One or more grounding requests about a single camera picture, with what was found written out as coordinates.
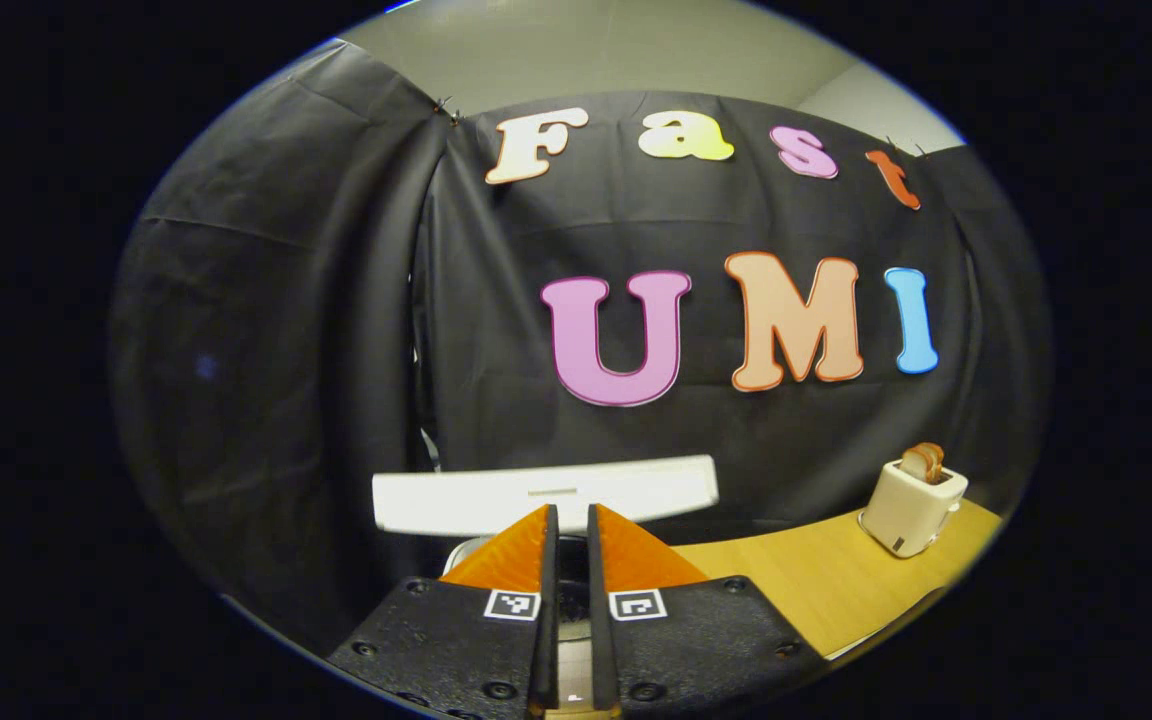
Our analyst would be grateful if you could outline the white toaster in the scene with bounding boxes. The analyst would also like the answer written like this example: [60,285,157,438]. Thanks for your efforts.
[858,460,969,559]

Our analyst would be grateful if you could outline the white rice cooker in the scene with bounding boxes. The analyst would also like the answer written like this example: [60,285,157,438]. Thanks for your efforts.
[373,455,720,706]

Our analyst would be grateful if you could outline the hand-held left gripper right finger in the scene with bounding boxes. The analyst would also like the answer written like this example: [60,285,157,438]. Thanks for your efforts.
[586,503,827,716]

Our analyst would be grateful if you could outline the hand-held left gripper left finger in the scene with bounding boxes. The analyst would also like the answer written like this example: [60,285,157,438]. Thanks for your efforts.
[326,505,562,720]

